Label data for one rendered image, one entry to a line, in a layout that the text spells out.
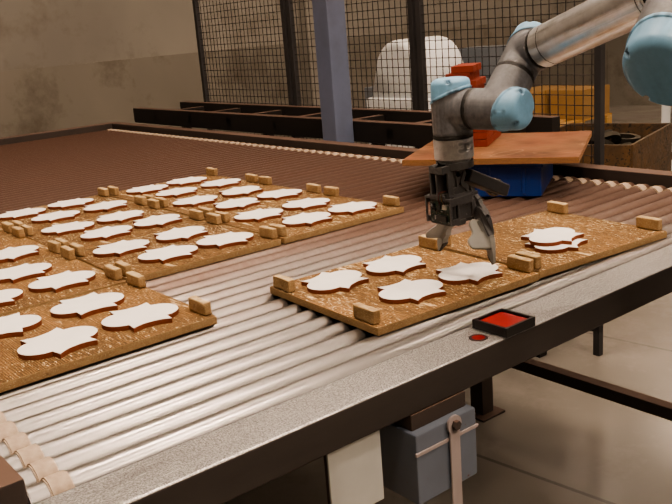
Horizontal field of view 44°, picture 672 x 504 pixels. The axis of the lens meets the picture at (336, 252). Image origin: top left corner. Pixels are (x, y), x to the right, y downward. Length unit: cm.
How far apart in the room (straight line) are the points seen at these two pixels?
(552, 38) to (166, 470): 93
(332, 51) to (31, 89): 336
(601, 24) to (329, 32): 229
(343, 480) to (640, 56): 72
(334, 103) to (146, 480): 271
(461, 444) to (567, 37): 69
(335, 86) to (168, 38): 368
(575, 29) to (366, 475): 79
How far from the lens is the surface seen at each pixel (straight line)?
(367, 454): 128
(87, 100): 675
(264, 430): 116
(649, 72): 123
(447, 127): 156
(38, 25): 661
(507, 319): 147
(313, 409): 121
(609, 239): 194
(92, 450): 119
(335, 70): 363
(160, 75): 709
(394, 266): 174
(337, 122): 364
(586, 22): 145
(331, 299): 159
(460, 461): 138
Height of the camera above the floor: 144
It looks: 15 degrees down
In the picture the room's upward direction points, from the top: 5 degrees counter-clockwise
